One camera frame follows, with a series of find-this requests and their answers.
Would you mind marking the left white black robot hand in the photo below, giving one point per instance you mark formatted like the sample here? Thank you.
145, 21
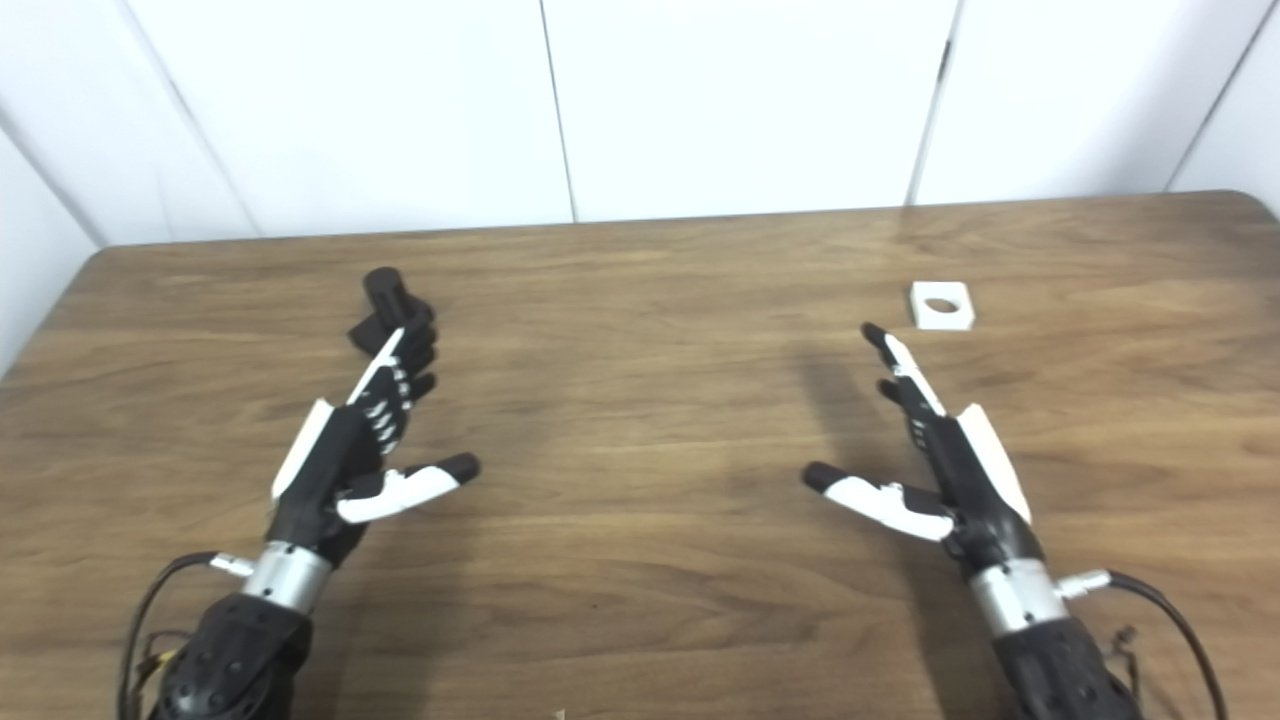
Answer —
345, 450

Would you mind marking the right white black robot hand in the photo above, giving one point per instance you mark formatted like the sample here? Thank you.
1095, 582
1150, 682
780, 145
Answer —
965, 470

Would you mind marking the white square piece with hole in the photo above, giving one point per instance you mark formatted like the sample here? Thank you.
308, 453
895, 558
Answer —
955, 318

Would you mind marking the black peg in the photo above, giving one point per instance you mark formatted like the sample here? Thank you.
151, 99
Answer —
385, 290

